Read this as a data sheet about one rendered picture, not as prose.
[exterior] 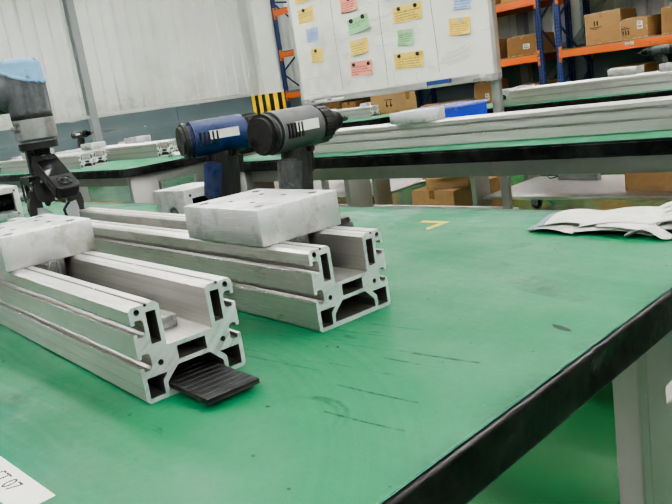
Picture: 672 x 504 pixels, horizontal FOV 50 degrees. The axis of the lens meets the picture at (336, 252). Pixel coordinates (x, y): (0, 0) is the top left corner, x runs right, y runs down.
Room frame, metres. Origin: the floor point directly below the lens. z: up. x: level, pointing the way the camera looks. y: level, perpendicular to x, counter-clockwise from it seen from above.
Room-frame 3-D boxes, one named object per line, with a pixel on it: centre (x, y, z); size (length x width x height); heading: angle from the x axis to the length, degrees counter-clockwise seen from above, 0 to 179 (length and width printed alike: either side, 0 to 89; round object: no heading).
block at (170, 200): (1.39, 0.28, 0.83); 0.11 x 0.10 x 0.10; 135
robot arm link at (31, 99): (1.39, 0.53, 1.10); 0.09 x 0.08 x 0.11; 77
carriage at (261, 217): (0.83, 0.08, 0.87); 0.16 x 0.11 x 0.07; 39
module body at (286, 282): (1.03, 0.24, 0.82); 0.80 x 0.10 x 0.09; 39
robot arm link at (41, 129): (1.39, 0.53, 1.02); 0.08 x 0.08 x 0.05
